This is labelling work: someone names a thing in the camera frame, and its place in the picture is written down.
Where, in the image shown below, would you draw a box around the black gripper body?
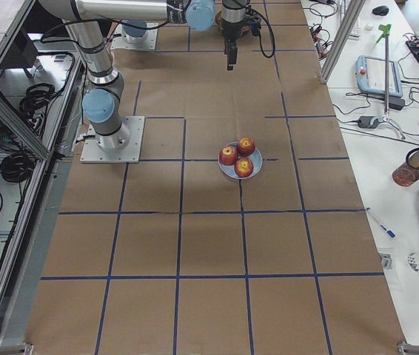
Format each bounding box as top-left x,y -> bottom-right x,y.
221,0 -> 247,38

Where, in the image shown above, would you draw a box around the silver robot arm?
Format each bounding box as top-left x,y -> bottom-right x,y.
41,1 -> 216,152
121,20 -> 147,44

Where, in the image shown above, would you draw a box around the red apple on plate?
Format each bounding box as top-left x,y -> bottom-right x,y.
218,145 -> 238,166
234,157 -> 254,178
236,137 -> 256,157

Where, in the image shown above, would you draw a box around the light blue plate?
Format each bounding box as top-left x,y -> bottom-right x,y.
218,142 -> 264,180

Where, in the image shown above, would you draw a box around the blue teach pendant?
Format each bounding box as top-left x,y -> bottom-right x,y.
355,55 -> 403,98

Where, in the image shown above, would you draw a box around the black computer mouse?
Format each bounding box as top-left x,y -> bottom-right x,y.
372,5 -> 389,16

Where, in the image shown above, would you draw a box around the green tipped grabber stick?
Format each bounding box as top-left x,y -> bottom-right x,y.
377,24 -> 406,141

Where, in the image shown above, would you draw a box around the black power adapter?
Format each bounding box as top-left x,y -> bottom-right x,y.
357,115 -> 380,129

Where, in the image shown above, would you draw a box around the brown water bottle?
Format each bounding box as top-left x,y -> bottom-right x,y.
392,147 -> 419,187

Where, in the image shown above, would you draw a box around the blue white pen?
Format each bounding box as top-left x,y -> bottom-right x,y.
366,207 -> 396,239

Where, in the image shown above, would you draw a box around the aluminium frame post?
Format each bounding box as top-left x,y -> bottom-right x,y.
318,0 -> 365,84

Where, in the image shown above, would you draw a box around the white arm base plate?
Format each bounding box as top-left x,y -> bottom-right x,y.
80,116 -> 145,163
110,24 -> 158,51

